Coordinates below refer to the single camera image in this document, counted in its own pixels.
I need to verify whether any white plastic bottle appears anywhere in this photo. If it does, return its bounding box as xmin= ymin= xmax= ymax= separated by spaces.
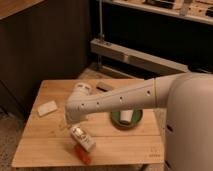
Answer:
xmin=70 ymin=125 xmax=96 ymax=152

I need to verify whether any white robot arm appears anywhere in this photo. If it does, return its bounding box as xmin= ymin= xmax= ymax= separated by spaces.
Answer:
xmin=65 ymin=72 xmax=213 ymax=171

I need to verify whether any grey rectangular block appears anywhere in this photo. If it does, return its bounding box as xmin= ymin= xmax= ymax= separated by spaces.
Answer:
xmin=96 ymin=82 xmax=113 ymax=92

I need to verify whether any white paper cup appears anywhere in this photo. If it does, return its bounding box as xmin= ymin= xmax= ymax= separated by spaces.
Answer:
xmin=120 ymin=110 xmax=133 ymax=124

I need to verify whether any green plate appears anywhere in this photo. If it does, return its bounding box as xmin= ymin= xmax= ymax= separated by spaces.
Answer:
xmin=110 ymin=110 xmax=143 ymax=129

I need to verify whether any grey metal shelf rack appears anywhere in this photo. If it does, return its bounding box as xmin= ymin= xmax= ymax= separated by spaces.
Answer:
xmin=90 ymin=0 xmax=213 ymax=91

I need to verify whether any wooden folding table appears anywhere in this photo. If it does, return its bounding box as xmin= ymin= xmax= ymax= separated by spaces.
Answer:
xmin=12 ymin=80 xmax=164 ymax=167

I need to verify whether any beige sponge block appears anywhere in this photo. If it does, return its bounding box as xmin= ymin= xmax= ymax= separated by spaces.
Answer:
xmin=37 ymin=101 xmax=57 ymax=117

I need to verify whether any orange carrot toy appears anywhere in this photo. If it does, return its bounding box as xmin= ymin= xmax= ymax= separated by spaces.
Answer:
xmin=74 ymin=144 xmax=91 ymax=165

